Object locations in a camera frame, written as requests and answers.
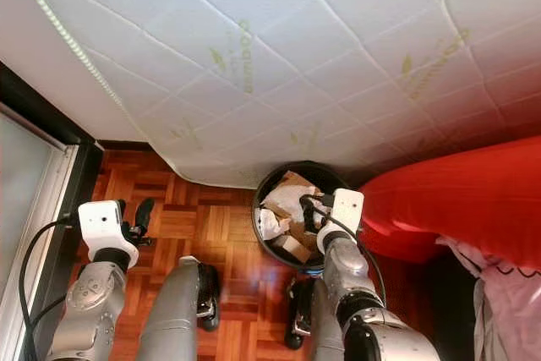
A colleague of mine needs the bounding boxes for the pink cartoon print quilt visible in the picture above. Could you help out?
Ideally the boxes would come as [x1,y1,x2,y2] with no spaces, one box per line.
[435,236,541,361]

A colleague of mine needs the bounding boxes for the silver right robot leg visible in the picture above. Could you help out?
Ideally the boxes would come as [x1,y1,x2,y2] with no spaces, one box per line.
[287,276,347,361]

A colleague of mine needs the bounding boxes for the white crumpled paper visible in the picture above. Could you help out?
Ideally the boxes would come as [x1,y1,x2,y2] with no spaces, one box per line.
[269,192,314,228]

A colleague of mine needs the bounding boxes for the small cardboard box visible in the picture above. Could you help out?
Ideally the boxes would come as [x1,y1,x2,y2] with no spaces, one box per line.
[274,234,314,263]

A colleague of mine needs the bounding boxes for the silver robot leg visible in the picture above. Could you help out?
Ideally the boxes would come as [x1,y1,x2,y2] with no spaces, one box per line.
[287,276,347,361]
[135,254,221,361]

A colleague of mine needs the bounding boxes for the black door frame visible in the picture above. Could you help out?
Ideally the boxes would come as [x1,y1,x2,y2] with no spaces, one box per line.
[0,61,103,361]

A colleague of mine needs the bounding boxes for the white quilted mattress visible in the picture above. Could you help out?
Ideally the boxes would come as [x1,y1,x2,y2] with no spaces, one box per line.
[0,0,541,191]

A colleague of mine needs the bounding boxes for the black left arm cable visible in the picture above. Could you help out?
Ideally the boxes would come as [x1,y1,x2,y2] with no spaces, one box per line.
[17,214,85,361]

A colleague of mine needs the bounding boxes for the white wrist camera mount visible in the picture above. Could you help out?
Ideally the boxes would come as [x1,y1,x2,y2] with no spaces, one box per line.
[78,200,139,268]
[317,189,365,254]

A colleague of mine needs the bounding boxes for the silver left robot leg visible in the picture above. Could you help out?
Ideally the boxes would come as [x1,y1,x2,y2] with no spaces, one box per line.
[135,254,221,361]

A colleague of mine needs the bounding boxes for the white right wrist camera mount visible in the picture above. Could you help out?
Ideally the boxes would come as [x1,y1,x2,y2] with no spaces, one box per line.
[317,189,365,254]

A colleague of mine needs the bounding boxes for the crumpled white tissue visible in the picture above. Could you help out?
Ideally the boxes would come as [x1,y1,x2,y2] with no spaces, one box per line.
[254,208,276,240]

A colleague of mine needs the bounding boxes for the long red cushion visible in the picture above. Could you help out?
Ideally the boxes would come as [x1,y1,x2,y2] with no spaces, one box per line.
[358,135,541,265]

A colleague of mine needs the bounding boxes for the black round trash bin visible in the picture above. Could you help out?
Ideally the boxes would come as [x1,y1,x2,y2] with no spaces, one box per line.
[251,161,361,276]

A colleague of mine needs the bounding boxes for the frosted glass door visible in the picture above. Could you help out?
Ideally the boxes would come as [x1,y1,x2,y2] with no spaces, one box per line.
[0,110,71,361]

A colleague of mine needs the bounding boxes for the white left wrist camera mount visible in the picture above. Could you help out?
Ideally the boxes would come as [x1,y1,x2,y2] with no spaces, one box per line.
[78,200,139,268]

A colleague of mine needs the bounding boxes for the brown cardboard piece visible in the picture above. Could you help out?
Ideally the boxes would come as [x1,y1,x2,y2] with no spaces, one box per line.
[260,171,319,223]

